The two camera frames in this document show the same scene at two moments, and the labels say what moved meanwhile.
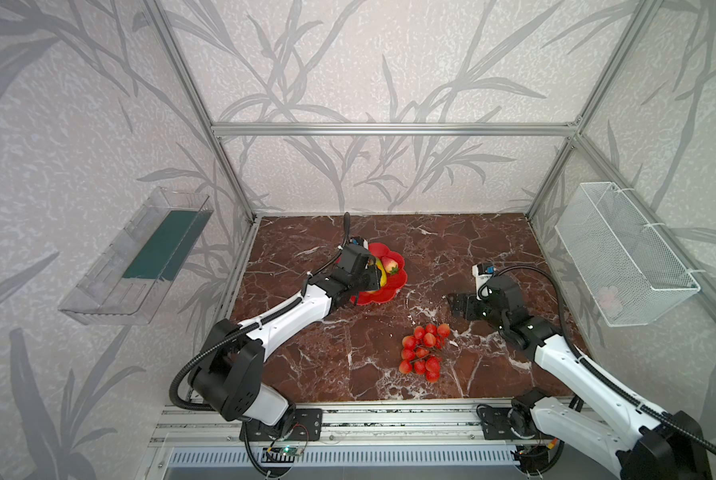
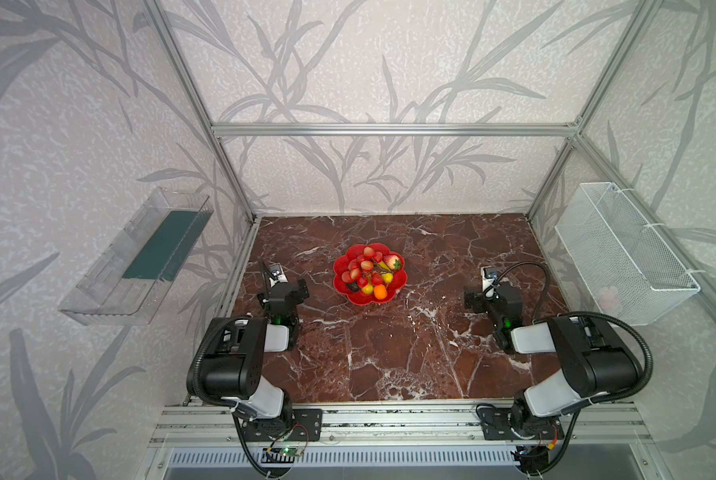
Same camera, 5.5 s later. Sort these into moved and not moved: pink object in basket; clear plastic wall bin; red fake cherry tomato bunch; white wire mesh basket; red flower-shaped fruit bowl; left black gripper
Moved: left black gripper; red fake cherry tomato bunch
Not moved: pink object in basket; clear plastic wall bin; red flower-shaped fruit bowl; white wire mesh basket
